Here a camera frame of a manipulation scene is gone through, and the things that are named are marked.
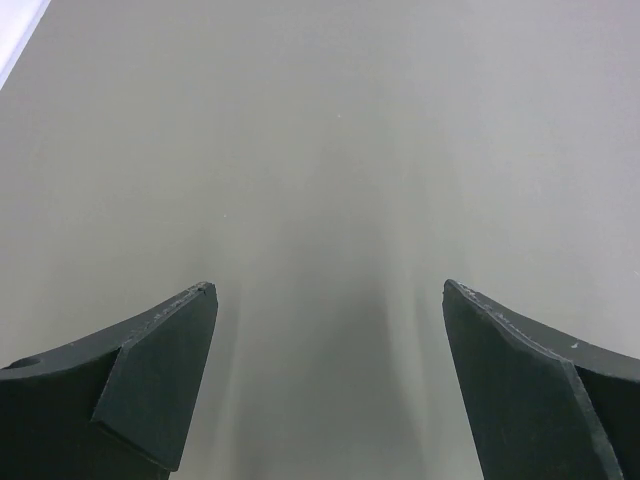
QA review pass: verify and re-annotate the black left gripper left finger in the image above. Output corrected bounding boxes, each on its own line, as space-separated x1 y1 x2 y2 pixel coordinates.
1 282 217 479

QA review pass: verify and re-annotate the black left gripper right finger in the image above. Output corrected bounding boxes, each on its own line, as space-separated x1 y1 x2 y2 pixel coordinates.
442 280 639 479

